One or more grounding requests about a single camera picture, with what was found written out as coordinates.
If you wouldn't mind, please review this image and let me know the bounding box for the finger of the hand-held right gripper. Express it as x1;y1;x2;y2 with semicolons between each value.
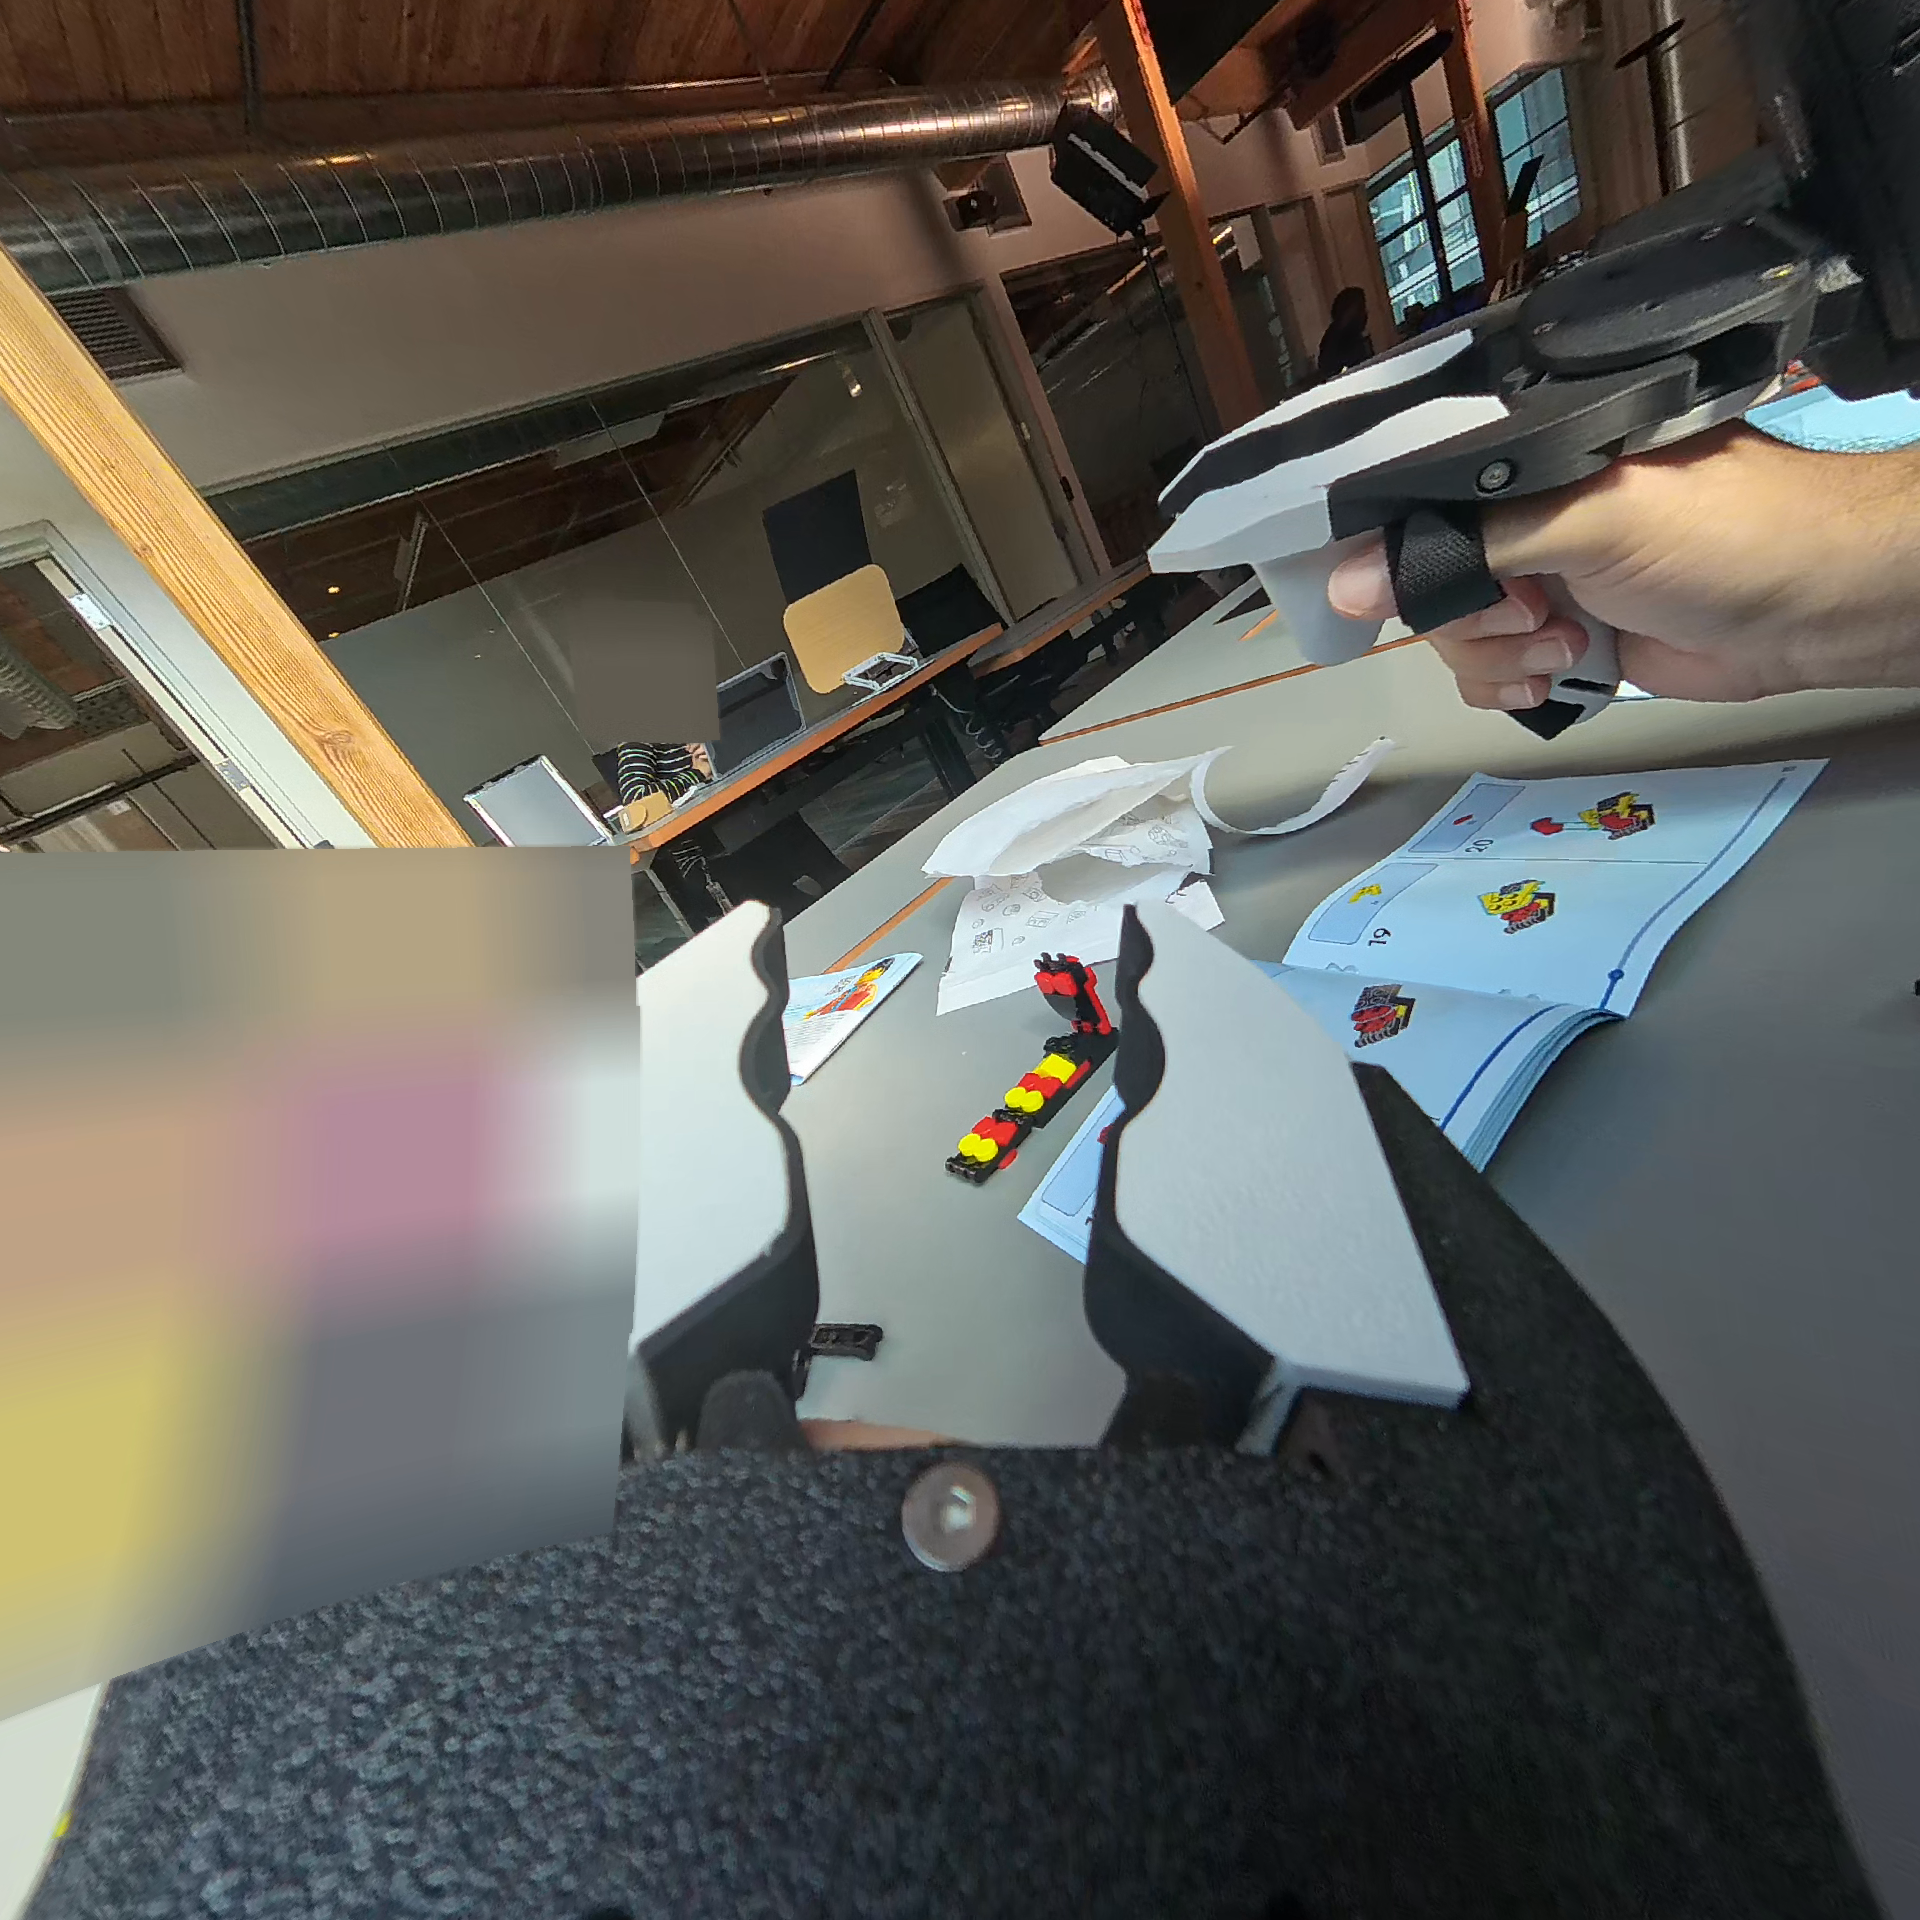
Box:
1145;392;1510;580
1161;330;1519;504

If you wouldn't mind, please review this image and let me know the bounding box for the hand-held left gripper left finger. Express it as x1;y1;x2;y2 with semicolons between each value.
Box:
635;900;822;1413

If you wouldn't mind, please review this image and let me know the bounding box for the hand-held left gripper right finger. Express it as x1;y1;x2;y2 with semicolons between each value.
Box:
1079;904;1472;1459

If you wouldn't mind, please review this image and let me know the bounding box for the black red yellow brick model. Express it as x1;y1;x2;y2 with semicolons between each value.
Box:
944;953;1123;1189

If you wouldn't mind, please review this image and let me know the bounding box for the person's right hand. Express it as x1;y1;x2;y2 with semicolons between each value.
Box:
1325;420;1920;715

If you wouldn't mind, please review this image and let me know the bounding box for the small closed instruction leaflet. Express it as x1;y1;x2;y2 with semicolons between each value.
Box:
783;953;923;1086

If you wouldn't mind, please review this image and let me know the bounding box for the large window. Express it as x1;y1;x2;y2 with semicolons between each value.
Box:
1363;67;1583;295

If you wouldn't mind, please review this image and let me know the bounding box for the light blue instruction sheet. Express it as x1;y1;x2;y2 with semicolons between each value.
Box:
1016;1086;1128;1263

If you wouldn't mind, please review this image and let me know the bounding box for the adjoining grey table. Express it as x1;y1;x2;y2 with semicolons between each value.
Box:
1038;576;1442;748

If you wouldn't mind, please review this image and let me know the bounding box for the white paper strip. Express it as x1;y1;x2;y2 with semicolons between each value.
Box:
1191;734;1397;839

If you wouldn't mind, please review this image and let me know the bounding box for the black studio light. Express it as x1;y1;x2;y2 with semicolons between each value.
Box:
1046;103;1170;235

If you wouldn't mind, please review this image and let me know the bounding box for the black office chair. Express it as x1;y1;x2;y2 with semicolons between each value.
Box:
896;576;1003;651

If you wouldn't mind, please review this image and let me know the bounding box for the silver laptop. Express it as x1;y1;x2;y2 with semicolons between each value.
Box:
463;757;617;850

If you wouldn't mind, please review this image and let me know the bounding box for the torn white paper bag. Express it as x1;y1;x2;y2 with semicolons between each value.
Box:
921;751;1223;1021

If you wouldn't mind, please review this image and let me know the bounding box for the open light blue instruction booklet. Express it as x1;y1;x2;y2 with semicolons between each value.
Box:
1260;757;1830;1172

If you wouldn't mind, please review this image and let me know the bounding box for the long wood-edged table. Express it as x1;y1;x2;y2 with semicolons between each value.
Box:
622;623;1003;858

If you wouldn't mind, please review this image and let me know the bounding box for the tan backed chair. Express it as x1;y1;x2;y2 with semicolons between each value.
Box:
781;565;920;696

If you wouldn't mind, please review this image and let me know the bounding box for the glass door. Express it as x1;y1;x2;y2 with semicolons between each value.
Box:
0;517;324;855

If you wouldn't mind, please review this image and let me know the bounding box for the reddish wooden post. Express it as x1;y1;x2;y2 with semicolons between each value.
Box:
1094;0;1261;439

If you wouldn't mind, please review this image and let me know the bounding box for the black wall panel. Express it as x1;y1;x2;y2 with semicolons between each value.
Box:
762;468;870;595

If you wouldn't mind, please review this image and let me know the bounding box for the light wooden post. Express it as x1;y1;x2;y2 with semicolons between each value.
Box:
0;254;474;855

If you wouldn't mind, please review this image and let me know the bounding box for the metal ventilation duct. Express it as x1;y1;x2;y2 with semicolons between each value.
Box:
0;67;1120;295

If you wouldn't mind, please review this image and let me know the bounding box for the wall vent grille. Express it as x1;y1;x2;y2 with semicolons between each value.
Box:
43;285;182;384

